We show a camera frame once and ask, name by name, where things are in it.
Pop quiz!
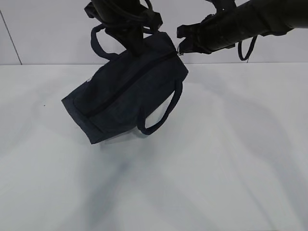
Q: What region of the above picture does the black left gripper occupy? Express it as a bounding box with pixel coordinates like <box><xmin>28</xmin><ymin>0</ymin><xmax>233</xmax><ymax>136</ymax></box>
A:
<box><xmin>84</xmin><ymin>0</ymin><xmax>163</xmax><ymax>56</ymax></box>

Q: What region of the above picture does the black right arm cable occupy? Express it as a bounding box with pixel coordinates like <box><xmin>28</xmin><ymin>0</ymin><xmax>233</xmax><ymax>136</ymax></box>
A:
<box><xmin>237</xmin><ymin>35</ymin><xmax>258</xmax><ymax>61</ymax></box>

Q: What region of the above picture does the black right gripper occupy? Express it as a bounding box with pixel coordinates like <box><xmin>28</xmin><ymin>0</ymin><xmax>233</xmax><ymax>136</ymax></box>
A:
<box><xmin>177</xmin><ymin>14</ymin><xmax>216</xmax><ymax>54</ymax></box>

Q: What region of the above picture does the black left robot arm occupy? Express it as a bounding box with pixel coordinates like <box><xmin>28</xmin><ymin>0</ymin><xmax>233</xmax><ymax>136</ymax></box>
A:
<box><xmin>84</xmin><ymin>0</ymin><xmax>163</xmax><ymax>60</ymax></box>

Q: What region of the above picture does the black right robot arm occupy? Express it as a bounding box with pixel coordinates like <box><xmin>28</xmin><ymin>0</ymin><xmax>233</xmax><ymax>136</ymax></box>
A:
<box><xmin>177</xmin><ymin>0</ymin><xmax>308</xmax><ymax>60</ymax></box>

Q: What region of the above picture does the navy blue lunch bag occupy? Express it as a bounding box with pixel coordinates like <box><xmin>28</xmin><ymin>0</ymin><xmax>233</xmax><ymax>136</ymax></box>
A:
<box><xmin>62</xmin><ymin>25</ymin><xmax>188</xmax><ymax>144</ymax></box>

